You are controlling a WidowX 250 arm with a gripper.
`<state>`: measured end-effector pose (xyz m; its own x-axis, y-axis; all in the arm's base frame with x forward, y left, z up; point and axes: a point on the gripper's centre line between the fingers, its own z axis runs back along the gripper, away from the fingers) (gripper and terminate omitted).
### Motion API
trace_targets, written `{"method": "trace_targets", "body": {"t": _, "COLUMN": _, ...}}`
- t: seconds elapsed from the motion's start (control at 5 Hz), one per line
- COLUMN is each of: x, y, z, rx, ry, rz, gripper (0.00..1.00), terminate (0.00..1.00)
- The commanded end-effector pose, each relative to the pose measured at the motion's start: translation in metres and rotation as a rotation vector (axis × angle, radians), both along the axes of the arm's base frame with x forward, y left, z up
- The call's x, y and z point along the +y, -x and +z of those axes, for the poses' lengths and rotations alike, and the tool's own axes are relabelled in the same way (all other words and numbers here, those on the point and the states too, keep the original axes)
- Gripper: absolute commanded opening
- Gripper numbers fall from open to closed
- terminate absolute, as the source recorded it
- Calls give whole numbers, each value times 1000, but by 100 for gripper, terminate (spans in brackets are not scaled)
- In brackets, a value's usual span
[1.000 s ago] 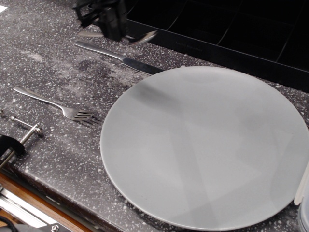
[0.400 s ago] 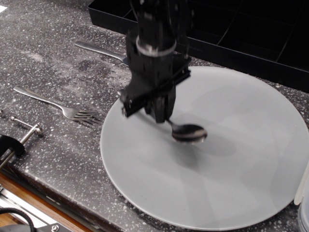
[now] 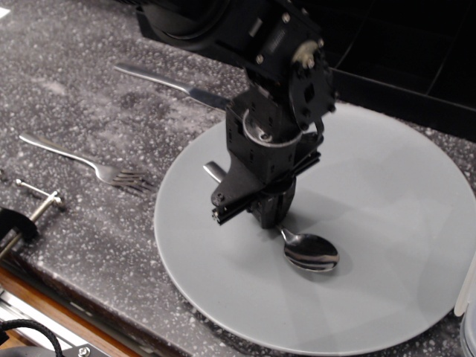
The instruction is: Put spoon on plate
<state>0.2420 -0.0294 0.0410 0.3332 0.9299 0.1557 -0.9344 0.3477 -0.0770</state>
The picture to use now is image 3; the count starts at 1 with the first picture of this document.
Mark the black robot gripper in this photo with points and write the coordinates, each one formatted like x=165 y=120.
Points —
x=265 y=146

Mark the silver metal spoon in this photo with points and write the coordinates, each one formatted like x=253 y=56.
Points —
x=306 y=251

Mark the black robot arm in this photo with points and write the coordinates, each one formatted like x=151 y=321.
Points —
x=276 y=43

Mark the round grey plate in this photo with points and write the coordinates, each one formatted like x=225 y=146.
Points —
x=399 y=211

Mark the silver metal knife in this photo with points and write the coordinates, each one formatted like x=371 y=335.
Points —
x=206 y=98

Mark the silver metal fork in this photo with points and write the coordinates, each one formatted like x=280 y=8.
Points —
x=107 y=174

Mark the black divided tray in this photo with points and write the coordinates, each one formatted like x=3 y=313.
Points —
x=414 y=60

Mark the clear plastic container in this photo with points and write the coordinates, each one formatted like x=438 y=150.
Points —
x=465 y=307

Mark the metal screw clamp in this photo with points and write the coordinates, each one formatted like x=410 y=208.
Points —
x=17 y=227

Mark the white paper corner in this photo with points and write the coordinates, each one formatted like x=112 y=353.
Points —
x=4 y=12

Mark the aluminium rail with screw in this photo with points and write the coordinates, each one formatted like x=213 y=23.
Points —
x=45 y=336

